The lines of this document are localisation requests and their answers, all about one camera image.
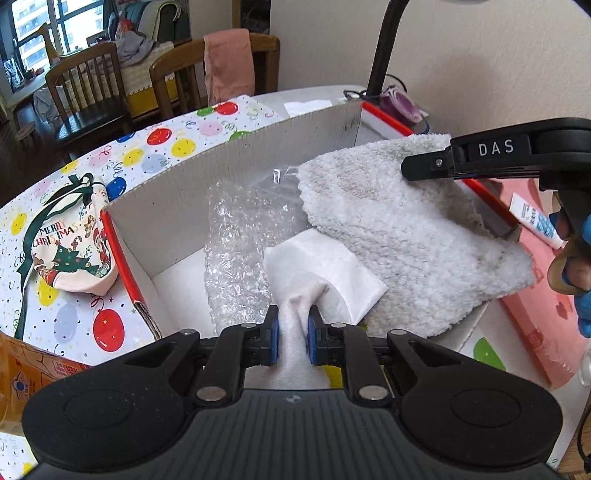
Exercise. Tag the orange drink bottle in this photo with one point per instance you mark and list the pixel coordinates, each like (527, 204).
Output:
(32, 383)

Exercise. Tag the wooden giraffe figure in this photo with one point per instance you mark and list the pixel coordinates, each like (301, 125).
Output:
(50, 44)

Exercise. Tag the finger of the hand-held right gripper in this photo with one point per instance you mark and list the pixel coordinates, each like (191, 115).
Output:
(427, 166)

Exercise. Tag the person's right hand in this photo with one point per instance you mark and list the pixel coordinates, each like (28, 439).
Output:
(579, 277)

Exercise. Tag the white cardboard box red edge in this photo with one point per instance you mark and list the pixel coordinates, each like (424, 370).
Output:
(184, 203)

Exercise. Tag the wooden slat-back chair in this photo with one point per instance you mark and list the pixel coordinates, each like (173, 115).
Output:
(92, 115)

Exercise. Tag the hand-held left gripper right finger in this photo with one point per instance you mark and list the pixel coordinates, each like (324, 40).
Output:
(312, 337)

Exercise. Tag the purple round container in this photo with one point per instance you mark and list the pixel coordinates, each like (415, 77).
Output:
(401, 104)

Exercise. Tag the grey clothes pile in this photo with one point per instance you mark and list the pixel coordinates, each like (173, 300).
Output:
(134, 48)

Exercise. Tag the round wooden table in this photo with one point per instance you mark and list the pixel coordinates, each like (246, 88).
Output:
(27, 87)

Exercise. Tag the white blue tube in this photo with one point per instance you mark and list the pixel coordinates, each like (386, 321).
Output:
(535, 219)

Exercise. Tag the sofa with cream cover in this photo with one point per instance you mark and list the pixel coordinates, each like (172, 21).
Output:
(152, 27)

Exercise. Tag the silver desk lamp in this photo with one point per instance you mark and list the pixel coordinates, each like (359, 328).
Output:
(385, 46)

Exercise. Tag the white paper sheet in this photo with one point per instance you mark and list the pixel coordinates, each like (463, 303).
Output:
(309, 107)

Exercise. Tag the pink towel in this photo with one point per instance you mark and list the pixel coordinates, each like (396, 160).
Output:
(231, 64)

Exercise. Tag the grey fluffy towel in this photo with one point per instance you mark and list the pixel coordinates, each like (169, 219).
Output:
(392, 221)

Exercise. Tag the balloon print tablecloth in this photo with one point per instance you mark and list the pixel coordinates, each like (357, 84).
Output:
(138, 157)

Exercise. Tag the clear bubble wrap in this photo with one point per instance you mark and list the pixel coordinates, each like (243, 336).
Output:
(235, 258)

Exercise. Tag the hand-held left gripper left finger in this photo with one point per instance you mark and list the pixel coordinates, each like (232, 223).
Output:
(275, 337)

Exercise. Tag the small wooden stool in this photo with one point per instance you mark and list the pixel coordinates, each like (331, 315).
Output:
(25, 134)

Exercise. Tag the large window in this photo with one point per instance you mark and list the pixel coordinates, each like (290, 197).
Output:
(46, 23)

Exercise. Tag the white foam sheet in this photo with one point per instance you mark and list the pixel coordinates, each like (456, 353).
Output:
(318, 267)

